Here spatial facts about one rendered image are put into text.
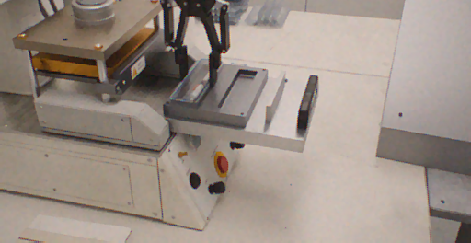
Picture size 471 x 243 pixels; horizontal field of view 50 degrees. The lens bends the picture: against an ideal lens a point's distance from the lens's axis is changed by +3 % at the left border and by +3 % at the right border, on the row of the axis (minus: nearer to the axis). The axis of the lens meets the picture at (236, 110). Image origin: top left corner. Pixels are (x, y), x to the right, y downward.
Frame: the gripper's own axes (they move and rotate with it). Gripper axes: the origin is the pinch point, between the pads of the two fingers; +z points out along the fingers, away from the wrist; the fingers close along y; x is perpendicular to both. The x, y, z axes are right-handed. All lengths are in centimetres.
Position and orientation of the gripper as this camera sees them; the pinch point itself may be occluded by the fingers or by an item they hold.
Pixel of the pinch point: (198, 67)
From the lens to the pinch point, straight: 101.4
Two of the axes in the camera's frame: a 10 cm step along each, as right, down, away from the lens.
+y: 9.6, 1.4, -2.3
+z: 0.0, 8.5, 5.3
